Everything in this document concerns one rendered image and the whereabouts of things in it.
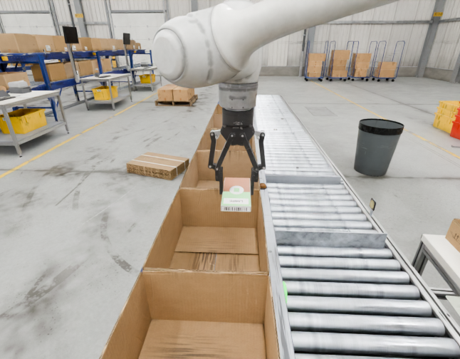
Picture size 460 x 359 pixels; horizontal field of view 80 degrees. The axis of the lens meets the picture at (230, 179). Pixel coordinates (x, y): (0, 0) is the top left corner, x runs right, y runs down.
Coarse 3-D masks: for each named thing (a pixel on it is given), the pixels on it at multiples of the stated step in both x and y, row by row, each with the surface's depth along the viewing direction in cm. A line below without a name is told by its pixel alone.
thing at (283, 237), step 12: (276, 240) 116; (288, 240) 116; (300, 240) 116; (312, 240) 115; (324, 240) 115; (336, 240) 115; (348, 240) 114; (360, 240) 114; (372, 240) 114; (384, 240) 114
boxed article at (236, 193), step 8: (224, 184) 77; (232, 184) 77; (240, 184) 77; (248, 184) 77; (224, 192) 73; (232, 192) 73; (240, 192) 73; (248, 192) 73; (224, 200) 69; (232, 200) 69; (240, 200) 69; (248, 200) 69; (224, 208) 67; (232, 208) 67; (240, 208) 67; (248, 208) 67
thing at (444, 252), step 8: (424, 240) 120; (432, 240) 118; (440, 240) 118; (432, 248) 114; (440, 248) 113; (448, 248) 113; (440, 256) 109; (448, 256) 108; (456, 256) 108; (448, 264) 105; (456, 264) 104; (448, 272) 104; (456, 272) 101; (456, 280) 100
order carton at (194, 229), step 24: (192, 192) 97; (216, 192) 97; (168, 216) 83; (192, 216) 101; (216, 216) 101; (240, 216) 100; (168, 240) 84; (192, 240) 96; (216, 240) 96; (240, 240) 96; (264, 240) 72; (144, 264) 63; (168, 264) 84; (192, 264) 86; (216, 264) 86; (240, 264) 86; (264, 264) 70
